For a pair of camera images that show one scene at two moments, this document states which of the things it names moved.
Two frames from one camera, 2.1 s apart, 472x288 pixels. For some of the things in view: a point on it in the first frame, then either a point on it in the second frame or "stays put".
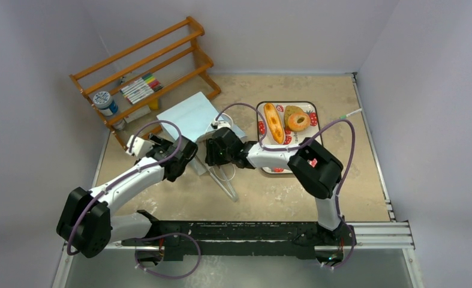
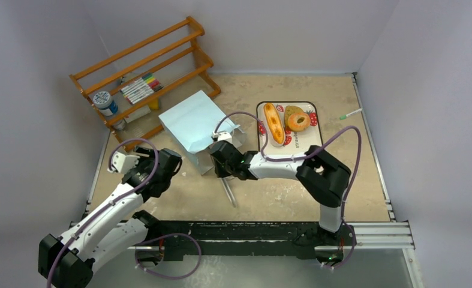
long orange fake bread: x=274 y=121 stays put
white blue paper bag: x=196 y=117 stays put
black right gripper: x=212 y=150 to x=219 y=159
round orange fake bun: x=298 y=122 stays put
